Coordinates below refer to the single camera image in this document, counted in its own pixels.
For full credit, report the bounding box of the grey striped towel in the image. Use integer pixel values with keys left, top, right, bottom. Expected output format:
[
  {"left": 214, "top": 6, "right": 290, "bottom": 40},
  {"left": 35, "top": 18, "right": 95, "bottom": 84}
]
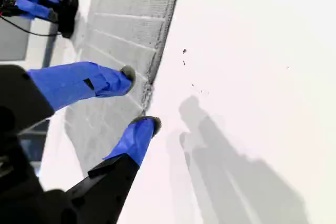
[{"left": 64, "top": 0, "right": 184, "bottom": 180}]

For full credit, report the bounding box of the camera black cable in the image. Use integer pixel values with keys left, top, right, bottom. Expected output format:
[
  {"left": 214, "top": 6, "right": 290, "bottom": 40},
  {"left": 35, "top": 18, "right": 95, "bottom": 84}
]
[{"left": 0, "top": 15, "right": 62, "bottom": 37}]

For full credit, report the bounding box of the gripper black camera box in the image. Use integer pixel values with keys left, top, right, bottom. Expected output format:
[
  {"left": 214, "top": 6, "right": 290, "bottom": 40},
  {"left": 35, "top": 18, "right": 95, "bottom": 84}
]
[{"left": 57, "top": 0, "right": 79, "bottom": 39}]

